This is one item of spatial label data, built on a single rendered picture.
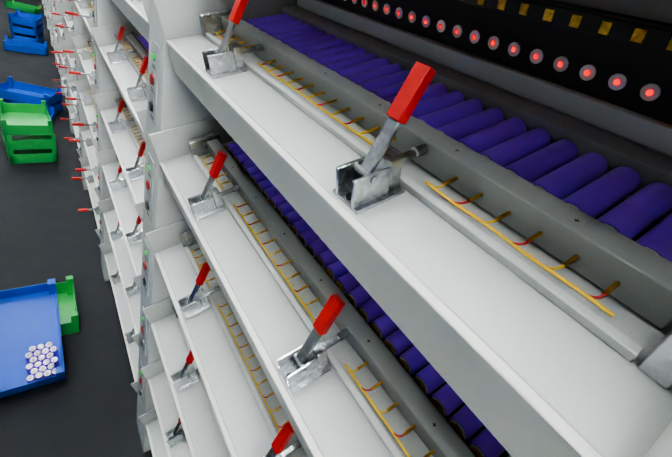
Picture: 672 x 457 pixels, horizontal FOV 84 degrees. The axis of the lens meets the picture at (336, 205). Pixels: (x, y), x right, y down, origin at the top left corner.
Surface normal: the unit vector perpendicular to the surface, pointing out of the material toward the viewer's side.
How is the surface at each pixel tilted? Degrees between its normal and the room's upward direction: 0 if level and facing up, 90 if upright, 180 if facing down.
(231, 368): 20
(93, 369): 0
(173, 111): 90
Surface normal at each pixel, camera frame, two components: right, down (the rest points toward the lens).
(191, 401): -0.01, -0.76
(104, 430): 0.27, -0.84
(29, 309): 0.45, -0.58
